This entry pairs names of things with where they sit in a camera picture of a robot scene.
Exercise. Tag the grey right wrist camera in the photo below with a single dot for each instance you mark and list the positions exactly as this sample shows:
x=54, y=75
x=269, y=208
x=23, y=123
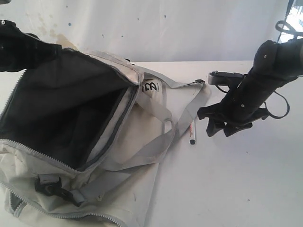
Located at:
x=224, y=78

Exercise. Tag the dark window frame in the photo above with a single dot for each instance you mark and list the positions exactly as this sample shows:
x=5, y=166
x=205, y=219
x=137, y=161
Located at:
x=292, y=25

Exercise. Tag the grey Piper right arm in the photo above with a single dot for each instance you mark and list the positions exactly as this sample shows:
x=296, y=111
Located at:
x=274, y=65

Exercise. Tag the white fabric backpack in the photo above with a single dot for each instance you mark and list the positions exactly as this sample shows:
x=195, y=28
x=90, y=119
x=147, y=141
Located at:
x=82, y=137

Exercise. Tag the white marker black cap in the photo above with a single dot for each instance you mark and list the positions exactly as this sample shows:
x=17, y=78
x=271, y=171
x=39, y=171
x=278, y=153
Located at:
x=192, y=133

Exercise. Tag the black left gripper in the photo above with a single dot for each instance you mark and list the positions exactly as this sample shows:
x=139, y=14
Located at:
x=19, y=51

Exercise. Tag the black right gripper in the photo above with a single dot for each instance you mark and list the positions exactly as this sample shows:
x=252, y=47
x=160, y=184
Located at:
x=239, y=108

